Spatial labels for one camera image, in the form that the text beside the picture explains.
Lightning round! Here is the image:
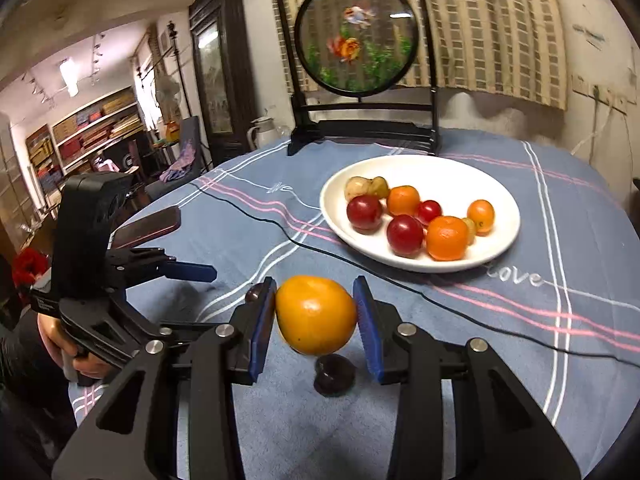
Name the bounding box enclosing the yellow orange tomato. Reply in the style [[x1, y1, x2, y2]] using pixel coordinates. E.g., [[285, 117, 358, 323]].
[[276, 275, 357, 356]]

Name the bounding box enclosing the dark purple grape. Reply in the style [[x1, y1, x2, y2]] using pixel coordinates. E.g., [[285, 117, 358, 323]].
[[314, 353, 356, 396], [244, 283, 264, 304]]

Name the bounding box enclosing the large orange mandarin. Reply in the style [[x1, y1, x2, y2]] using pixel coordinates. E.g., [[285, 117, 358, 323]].
[[425, 216, 469, 261]]

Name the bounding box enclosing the small orange kumquat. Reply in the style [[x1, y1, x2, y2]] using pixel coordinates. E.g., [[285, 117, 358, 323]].
[[466, 200, 496, 235]]

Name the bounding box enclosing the large dark red plum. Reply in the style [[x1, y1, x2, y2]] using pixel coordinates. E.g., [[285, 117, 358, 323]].
[[346, 195, 383, 231]]

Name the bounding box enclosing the red cherry tomato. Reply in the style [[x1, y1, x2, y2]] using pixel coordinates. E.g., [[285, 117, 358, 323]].
[[414, 200, 442, 228]]

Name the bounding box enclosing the pale speckled passion fruit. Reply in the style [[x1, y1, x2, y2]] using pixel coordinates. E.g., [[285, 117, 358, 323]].
[[344, 176, 372, 203]]

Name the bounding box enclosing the person left hand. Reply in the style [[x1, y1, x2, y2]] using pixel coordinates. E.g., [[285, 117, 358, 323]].
[[37, 313, 114, 379]]

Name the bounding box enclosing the dark red smartphone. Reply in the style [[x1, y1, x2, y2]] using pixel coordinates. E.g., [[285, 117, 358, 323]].
[[111, 206, 181, 249]]

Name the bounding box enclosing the blue striped tablecloth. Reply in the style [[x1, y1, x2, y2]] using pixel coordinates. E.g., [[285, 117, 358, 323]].
[[128, 130, 639, 479]]

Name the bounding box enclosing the white kettle jug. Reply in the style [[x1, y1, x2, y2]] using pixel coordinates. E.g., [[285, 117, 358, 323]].
[[246, 116, 291, 151]]

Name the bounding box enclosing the dark framed painting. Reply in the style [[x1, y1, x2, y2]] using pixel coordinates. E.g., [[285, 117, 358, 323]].
[[189, 0, 258, 166]]

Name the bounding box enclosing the white oval plate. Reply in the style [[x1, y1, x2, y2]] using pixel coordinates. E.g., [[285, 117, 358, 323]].
[[320, 155, 521, 273]]

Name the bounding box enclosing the round goldfish screen ornament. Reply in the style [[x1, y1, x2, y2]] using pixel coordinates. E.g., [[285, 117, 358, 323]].
[[274, 0, 440, 155]]

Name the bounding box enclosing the beige checked curtain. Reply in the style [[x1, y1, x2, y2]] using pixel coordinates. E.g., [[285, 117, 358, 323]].
[[272, 0, 567, 110]]

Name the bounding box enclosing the wall bookshelf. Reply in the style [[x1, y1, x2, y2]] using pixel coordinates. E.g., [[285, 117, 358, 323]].
[[25, 87, 144, 196]]

